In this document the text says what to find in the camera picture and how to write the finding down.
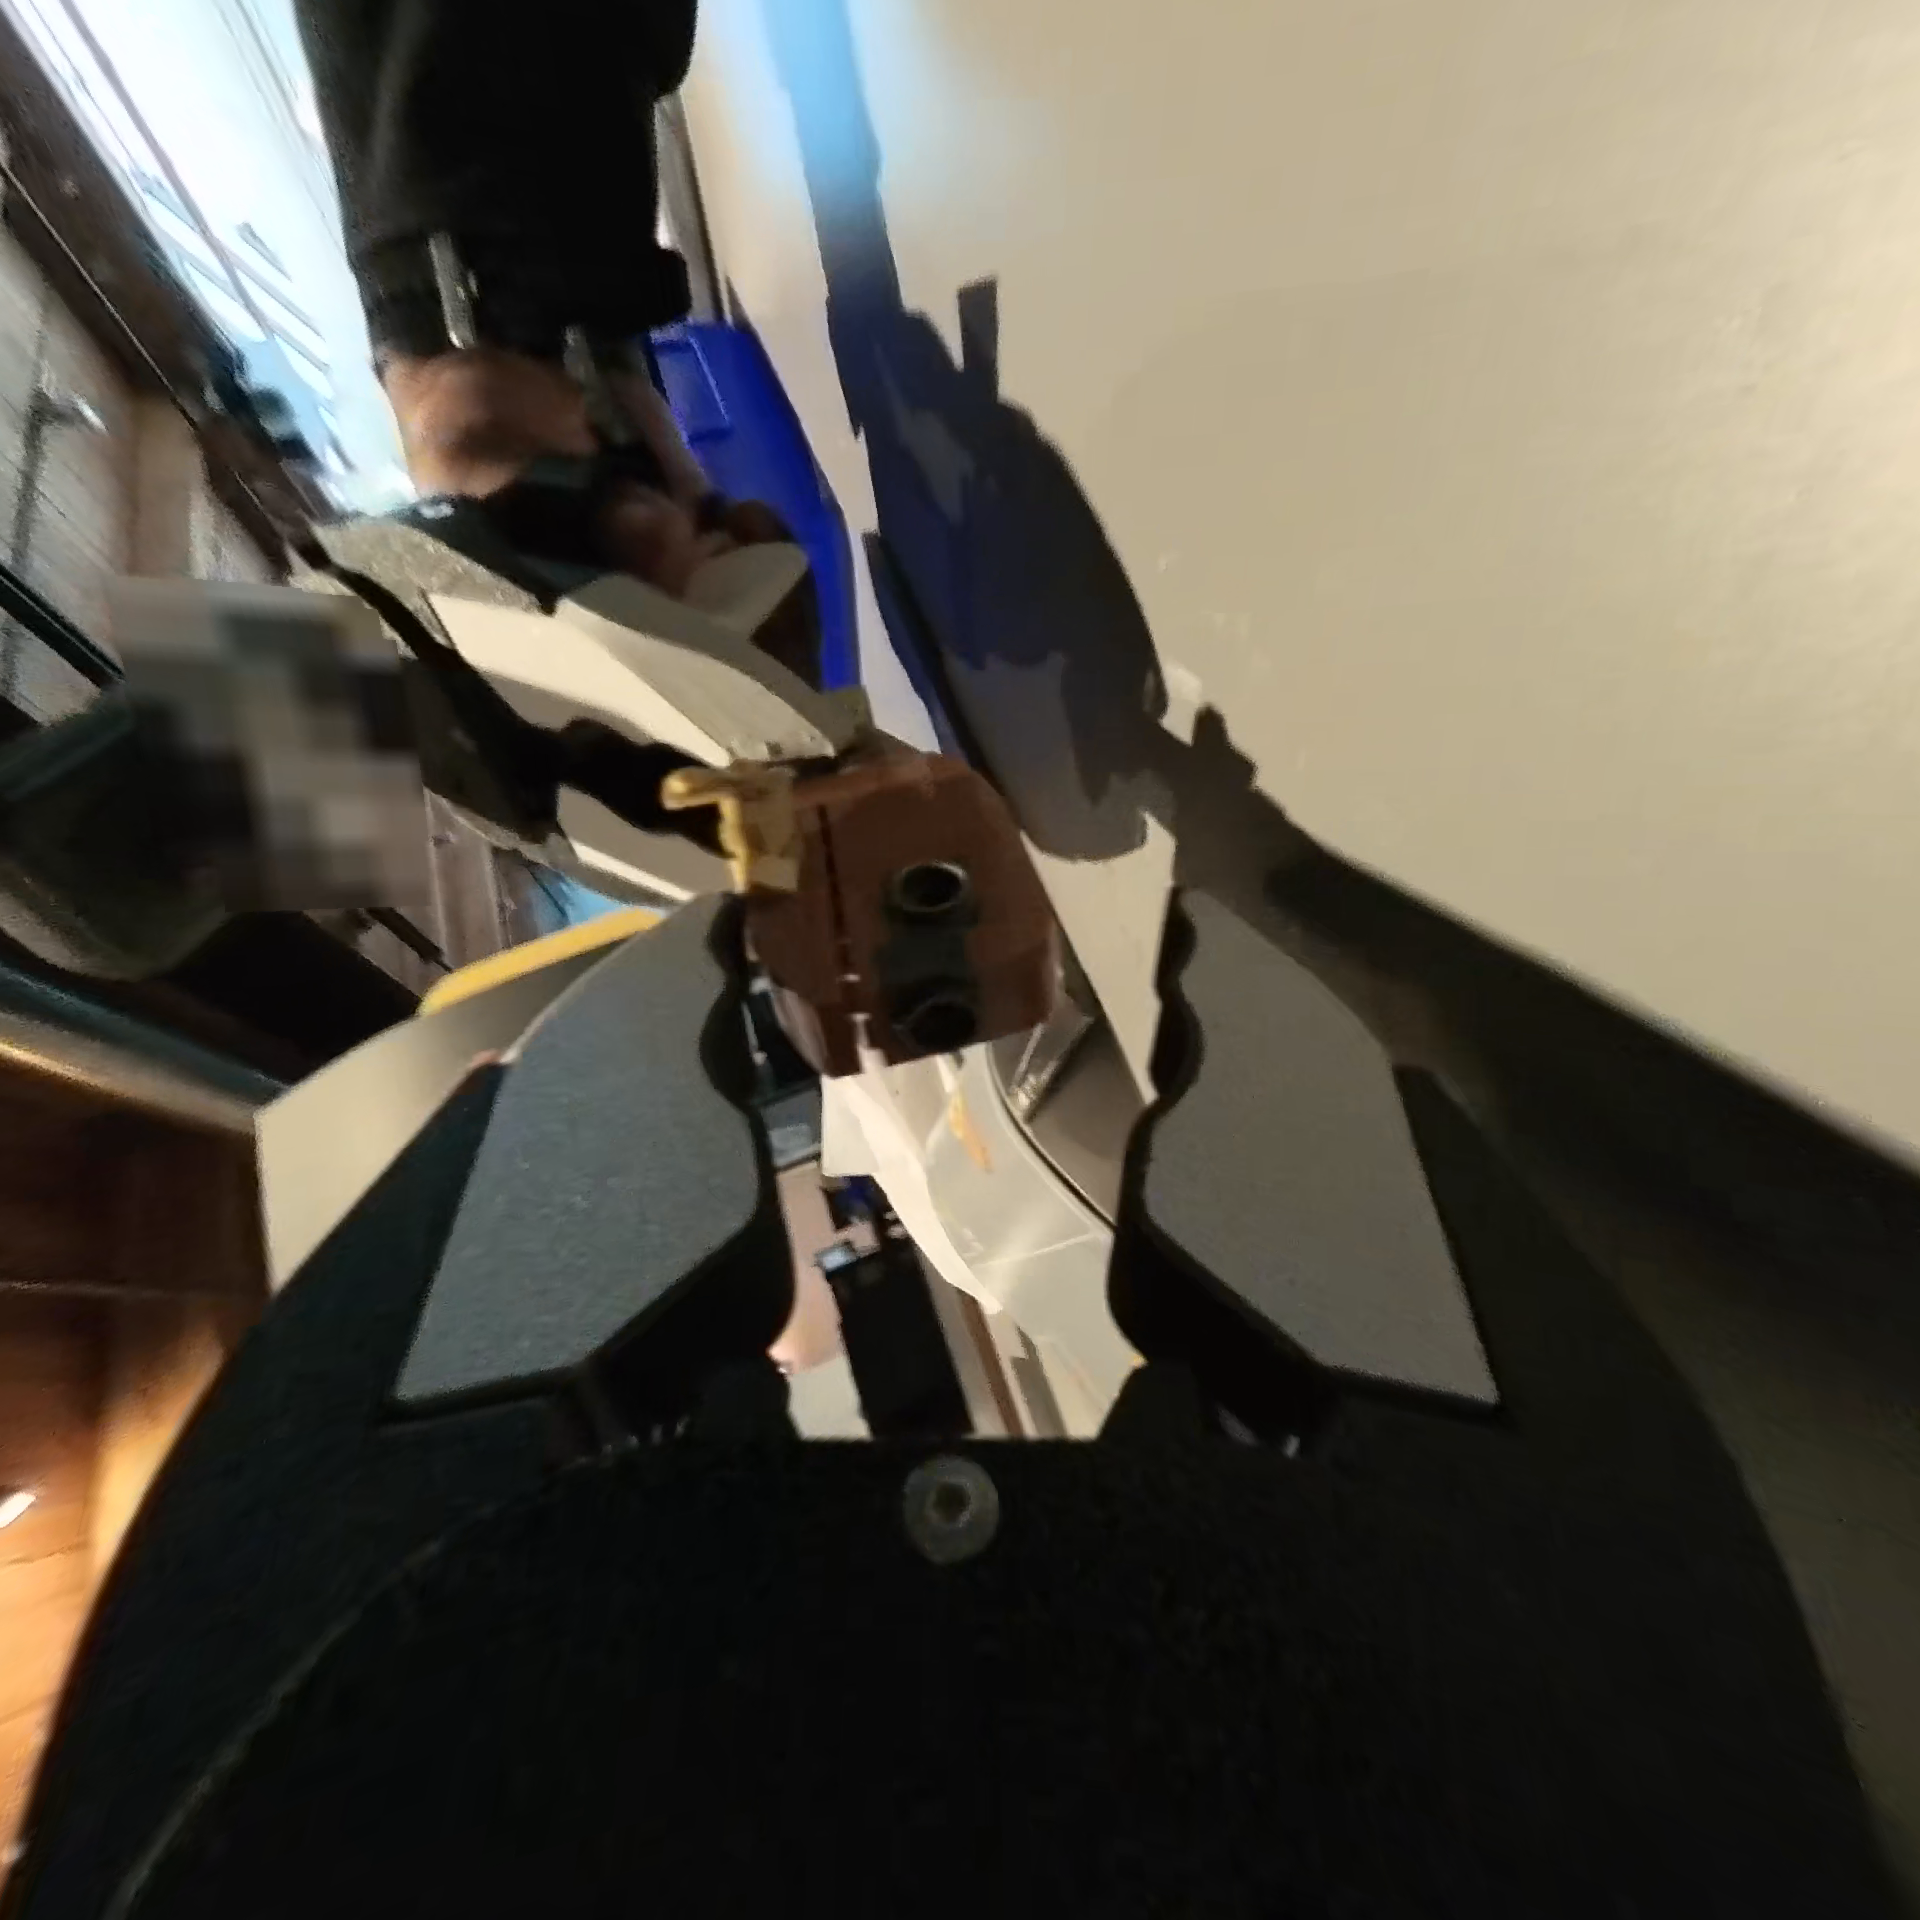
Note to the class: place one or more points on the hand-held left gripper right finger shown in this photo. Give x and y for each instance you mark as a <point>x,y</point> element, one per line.
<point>1305,1185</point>

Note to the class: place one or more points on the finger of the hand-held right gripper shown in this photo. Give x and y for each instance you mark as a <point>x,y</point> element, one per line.
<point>631,675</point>
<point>646,849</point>

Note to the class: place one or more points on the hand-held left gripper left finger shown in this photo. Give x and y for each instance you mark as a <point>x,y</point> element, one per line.
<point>599,1170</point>

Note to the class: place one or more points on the tan brick assembly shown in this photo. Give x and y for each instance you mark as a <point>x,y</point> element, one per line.
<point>758,834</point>

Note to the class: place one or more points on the blue plastic bin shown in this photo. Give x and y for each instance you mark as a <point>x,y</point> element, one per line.
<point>752,451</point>

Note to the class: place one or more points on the grey desk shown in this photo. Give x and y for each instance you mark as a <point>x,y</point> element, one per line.
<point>1426,451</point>

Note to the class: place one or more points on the person's right hand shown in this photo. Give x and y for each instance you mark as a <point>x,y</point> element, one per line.
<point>480,421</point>

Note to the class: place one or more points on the empty white paper bag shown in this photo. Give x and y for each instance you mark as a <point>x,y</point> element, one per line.
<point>992,1201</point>

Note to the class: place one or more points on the orange and tan brick model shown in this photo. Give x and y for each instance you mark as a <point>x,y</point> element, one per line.
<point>992,839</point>

